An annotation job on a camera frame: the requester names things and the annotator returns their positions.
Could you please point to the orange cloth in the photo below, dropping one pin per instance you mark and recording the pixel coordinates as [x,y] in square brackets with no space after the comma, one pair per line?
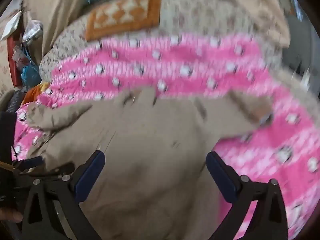
[33,93]

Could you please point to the floral bedsheet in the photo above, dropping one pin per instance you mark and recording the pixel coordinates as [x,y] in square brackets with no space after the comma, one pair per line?
[200,15]

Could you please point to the orange checkered pillow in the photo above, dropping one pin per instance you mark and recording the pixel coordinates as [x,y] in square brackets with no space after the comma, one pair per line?
[120,15]

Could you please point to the white paper sheet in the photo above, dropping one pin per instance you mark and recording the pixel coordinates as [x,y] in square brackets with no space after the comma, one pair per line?
[10,25]

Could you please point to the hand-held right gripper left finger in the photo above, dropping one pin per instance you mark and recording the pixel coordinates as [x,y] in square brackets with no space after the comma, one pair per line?
[89,177]

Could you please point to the person's left hand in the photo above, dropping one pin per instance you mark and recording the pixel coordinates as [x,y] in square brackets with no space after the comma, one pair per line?
[10,215]

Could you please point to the blue plastic bag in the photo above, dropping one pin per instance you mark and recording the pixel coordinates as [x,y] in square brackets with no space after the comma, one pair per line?
[28,74]

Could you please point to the beige jacket with striped hem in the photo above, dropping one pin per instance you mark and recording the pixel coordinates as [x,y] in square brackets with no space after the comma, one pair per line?
[150,167]

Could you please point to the red board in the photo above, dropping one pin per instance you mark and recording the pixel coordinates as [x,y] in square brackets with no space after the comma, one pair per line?
[11,62]

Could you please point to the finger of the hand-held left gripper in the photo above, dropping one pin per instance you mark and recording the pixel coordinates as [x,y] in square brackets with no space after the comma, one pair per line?
[58,168]
[31,161]

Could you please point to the beige curtain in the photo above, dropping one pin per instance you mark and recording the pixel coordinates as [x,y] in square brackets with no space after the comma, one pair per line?
[55,10]

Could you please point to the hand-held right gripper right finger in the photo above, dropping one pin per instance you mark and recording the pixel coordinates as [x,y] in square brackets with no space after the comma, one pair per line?
[222,180]

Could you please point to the pink penguin print blanket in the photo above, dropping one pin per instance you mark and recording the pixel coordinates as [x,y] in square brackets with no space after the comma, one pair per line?
[175,62]

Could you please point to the silver plastic bag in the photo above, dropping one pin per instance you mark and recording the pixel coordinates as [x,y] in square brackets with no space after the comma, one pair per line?
[32,32]

